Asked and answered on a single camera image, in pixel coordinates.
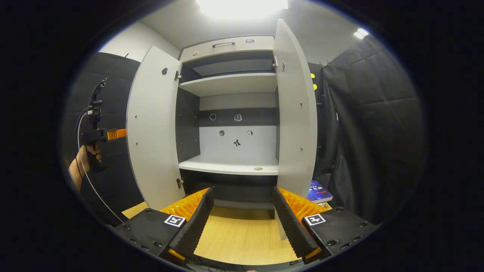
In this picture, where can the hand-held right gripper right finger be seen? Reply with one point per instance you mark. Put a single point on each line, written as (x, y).
(289, 223)

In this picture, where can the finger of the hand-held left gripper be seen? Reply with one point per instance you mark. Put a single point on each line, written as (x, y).
(116, 134)

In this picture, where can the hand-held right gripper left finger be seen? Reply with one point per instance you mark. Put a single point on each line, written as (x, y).
(196, 221)

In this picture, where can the grey shoe cabinet door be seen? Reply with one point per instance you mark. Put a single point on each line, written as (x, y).
(153, 128)
(295, 124)

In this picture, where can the grey double-door shoe cabinet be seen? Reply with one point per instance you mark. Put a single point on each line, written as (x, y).
(234, 44)

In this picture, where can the white cabinet shelf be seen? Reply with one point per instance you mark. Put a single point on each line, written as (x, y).
(230, 164)
(230, 83)

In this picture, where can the black backdrop cloth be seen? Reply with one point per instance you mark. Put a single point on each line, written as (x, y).
(378, 132)

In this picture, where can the large ceiling light panel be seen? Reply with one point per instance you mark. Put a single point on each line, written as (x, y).
(242, 7)

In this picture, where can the small twin ceiling light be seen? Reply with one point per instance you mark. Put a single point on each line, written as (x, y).
(361, 33)

